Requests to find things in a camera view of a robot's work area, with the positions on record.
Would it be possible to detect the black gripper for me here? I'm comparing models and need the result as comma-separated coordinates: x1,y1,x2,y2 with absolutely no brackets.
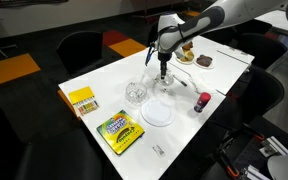
158,53,170,79

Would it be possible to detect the cut glass container bowl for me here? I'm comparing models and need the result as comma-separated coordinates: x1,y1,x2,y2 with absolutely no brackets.
125,82,147,105

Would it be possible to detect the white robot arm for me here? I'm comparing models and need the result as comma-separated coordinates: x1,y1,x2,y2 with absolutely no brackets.
154,0,288,78

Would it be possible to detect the candy wrapper near table edge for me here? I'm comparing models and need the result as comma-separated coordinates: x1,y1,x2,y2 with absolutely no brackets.
152,145,165,157

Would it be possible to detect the black white marker pen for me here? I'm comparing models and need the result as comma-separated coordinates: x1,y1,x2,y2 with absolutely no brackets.
172,75,187,87

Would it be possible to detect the plate with flat bread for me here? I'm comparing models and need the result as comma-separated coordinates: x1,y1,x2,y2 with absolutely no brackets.
176,51,194,64

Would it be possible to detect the plate with golden bread rolls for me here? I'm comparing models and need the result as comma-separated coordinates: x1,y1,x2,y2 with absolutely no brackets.
182,41,193,50

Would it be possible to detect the black office chair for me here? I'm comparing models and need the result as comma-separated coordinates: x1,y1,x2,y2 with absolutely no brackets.
147,23,158,46
56,31,104,77
203,28,236,45

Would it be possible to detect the plate with chocolate bread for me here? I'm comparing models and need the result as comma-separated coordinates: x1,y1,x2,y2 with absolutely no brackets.
194,55,213,69

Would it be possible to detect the white paper napkin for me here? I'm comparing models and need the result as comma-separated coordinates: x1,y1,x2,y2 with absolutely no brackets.
187,73,222,95

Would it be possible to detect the white paper plate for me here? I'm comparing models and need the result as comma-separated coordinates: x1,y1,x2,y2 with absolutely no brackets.
141,100,175,127

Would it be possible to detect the red lidded small can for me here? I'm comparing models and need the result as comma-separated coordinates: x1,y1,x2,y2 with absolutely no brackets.
194,92,211,113

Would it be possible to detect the green yellow crayon box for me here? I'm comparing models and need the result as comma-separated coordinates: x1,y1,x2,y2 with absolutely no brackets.
97,110,145,155

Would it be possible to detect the yellow marker pack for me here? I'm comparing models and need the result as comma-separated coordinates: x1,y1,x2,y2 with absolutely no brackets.
68,86,99,117

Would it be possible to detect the black chair right side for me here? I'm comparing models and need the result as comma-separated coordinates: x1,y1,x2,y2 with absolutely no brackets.
210,67,284,130

